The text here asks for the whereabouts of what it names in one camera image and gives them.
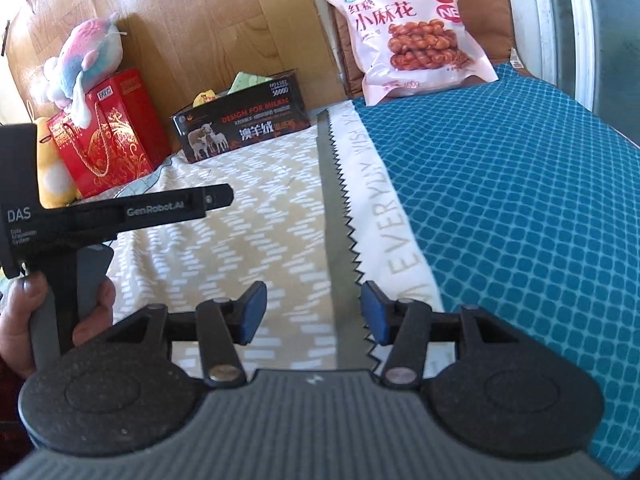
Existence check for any large pink snack bag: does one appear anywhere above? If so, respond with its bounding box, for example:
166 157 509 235
320 0 500 107

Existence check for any pastel plush toy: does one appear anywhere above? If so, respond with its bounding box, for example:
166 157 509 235
42 12 126 126

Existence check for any wooden headboard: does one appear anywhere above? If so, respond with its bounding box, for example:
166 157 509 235
0 0 351 161

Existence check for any red gift box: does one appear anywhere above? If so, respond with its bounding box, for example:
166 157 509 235
46 67 173 200

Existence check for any black sheep print box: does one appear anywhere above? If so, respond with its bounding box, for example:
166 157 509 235
171 71 308 164

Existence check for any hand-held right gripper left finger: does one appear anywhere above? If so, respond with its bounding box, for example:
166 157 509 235
107 281 268 388

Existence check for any yellow plush duck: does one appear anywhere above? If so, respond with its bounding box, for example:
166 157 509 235
34 117 83 208

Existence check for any white window frame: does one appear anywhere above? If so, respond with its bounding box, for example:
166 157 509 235
527 0 640 151

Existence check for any person's left hand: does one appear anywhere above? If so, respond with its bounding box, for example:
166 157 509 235
0 275 117 373

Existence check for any patchwork printed bed cover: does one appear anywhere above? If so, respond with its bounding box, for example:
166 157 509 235
0 62 640 480

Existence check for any brown seat cushion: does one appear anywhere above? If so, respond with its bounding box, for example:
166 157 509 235
327 0 541 101

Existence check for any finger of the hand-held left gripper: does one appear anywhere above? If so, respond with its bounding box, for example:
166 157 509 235
117 183 234 233

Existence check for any light green snack packet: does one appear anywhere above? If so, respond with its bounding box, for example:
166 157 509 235
229 71 271 96

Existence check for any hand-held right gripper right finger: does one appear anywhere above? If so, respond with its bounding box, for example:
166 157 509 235
360 281 531 388

